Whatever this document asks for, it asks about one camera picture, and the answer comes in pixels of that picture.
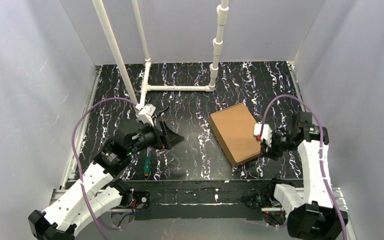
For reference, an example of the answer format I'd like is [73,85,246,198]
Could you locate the white PVC pipe frame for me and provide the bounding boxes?
[92,0,231,112]

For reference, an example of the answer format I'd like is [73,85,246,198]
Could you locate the black front mounting rail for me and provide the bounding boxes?
[125,179,285,223]

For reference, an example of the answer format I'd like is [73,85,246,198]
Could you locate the black grey pliers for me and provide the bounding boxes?
[152,105,170,120]

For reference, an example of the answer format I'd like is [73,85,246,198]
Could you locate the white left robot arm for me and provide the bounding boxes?
[28,121,185,240]

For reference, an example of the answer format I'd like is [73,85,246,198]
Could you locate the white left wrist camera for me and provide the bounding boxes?
[135,103,156,127]

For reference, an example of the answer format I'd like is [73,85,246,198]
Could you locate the green handled screwdriver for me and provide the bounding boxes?
[143,154,151,177]

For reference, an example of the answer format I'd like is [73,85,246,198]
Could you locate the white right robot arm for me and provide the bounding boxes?
[253,111,349,240]

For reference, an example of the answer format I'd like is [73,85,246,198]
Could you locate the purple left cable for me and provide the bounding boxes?
[71,97,140,240]

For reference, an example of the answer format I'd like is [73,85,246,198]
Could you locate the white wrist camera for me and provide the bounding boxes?
[253,123,273,147]
[135,103,156,127]

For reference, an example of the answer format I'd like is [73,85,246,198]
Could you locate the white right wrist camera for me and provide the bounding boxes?
[253,123,273,147]

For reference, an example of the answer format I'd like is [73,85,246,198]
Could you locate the brown cardboard box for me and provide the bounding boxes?
[209,102,261,167]

